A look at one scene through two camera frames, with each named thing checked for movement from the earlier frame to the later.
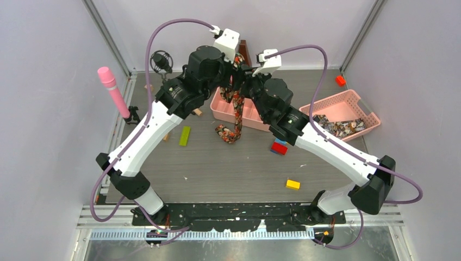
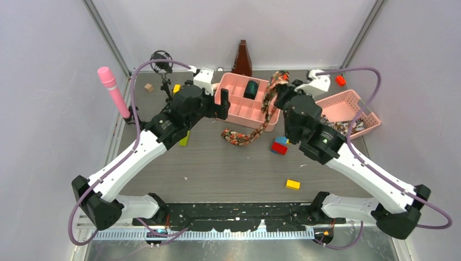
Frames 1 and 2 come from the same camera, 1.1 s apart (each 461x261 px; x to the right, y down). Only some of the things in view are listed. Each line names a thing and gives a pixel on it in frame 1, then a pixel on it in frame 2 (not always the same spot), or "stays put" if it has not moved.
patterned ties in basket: x=339 y=129 stays put
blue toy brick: x=283 y=142 stays put
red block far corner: x=340 y=81 stays put
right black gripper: x=247 y=75 → x=286 y=91
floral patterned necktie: x=235 y=96 → x=279 y=78
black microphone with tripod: x=162 y=62 stays put
